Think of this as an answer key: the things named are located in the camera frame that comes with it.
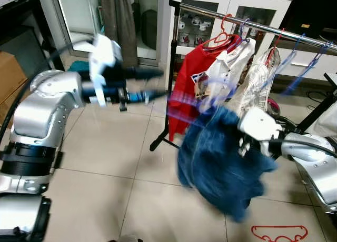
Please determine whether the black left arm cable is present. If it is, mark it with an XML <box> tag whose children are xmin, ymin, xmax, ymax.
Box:
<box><xmin>0</xmin><ymin>38</ymin><xmax>96</xmax><ymax>145</ymax></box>

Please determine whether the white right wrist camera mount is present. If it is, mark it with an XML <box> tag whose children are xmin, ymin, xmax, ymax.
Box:
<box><xmin>238</xmin><ymin>108</ymin><xmax>282</xmax><ymax>143</ymax></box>

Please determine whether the white striped shirt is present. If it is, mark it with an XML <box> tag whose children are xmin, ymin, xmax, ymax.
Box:
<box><xmin>229</xmin><ymin>46</ymin><xmax>282</xmax><ymax>116</ymax></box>

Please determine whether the white framed glass door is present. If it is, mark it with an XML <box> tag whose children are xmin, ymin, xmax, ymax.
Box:
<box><xmin>50</xmin><ymin>0</ymin><xmax>169</xmax><ymax>66</ymax></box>

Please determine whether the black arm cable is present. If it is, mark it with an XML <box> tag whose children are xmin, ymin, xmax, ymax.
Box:
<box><xmin>0</xmin><ymin>38</ymin><xmax>96</xmax><ymax>145</ymax></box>
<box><xmin>266</xmin><ymin>138</ymin><xmax>337</xmax><ymax>158</ymax></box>

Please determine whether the black and steel garment rack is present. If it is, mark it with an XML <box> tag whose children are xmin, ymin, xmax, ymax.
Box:
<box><xmin>150</xmin><ymin>0</ymin><xmax>337</xmax><ymax>150</ymax></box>

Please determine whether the red sweater with plaid lining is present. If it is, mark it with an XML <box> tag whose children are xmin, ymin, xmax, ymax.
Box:
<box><xmin>168</xmin><ymin>34</ymin><xmax>243</xmax><ymax>143</ymax></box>

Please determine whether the black side table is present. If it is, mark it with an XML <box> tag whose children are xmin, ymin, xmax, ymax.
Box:
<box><xmin>0</xmin><ymin>0</ymin><xmax>64</xmax><ymax>74</ymax></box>

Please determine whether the pink vacuum cleaner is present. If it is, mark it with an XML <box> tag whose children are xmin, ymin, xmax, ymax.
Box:
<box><xmin>266</xmin><ymin>97</ymin><xmax>282</xmax><ymax>116</ymax></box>

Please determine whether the blue denim jacket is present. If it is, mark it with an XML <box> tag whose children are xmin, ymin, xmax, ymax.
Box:
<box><xmin>176</xmin><ymin>106</ymin><xmax>277</xmax><ymax>223</ymax></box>

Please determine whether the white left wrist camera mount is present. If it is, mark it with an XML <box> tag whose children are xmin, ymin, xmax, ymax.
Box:
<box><xmin>88</xmin><ymin>34</ymin><xmax>123</xmax><ymax>106</ymax></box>

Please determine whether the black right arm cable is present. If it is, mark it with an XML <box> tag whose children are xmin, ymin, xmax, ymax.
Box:
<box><xmin>266</xmin><ymin>138</ymin><xmax>337</xmax><ymax>158</ymax></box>

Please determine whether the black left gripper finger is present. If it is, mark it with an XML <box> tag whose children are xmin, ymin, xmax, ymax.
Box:
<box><xmin>129</xmin><ymin>89</ymin><xmax>169</xmax><ymax>104</ymax></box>
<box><xmin>126</xmin><ymin>67</ymin><xmax>165</xmax><ymax>80</ymax></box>

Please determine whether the plain cardboard box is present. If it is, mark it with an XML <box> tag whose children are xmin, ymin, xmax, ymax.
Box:
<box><xmin>0</xmin><ymin>50</ymin><xmax>28</xmax><ymax>114</ymax></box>

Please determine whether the white cabinet with glass doors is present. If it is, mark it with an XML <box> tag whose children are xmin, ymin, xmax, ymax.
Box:
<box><xmin>158</xmin><ymin>0</ymin><xmax>337</xmax><ymax>82</ymax></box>

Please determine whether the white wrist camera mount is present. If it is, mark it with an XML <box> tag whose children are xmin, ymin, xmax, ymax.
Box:
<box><xmin>88</xmin><ymin>34</ymin><xmax>123</xmax><ymax>106</ymax></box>
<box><xmin>238</xmin><ymin>108</ymin><xmax>282</xmax><ymax>143</ymax></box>

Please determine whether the blue plastic clothes hanger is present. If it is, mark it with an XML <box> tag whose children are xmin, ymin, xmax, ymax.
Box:
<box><xmin>263</xmin><ymin>34</ymin><xmax>306</xmax><ymax>90</ymax></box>
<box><xmin>237</xmin><ymin>18</ymin><xmax>253</xmax><ymax>43</ymax></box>
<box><xmin>284</xmin><ymin>39</ymin><xmax>335</xmax><ymax>95</ymax></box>
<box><xmin>168</xmin><ymin>76</ymin><xmax>237</xmax><ymax>127</ymax></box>

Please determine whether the red plastic clothes hanger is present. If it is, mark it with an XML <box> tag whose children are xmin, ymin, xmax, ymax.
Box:
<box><xmin>251</xmin><ymin>225</ymin><xmax>309</xmax><ymax>242</ymax></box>
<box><xmin>203</xmin><ymin>13</ymin><xmax>243</xmax><ymax>51</ymax></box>
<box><xmin>263</xmin><ymin>29</ymin><xmax>285</xmax><ymax>66</ymax></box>

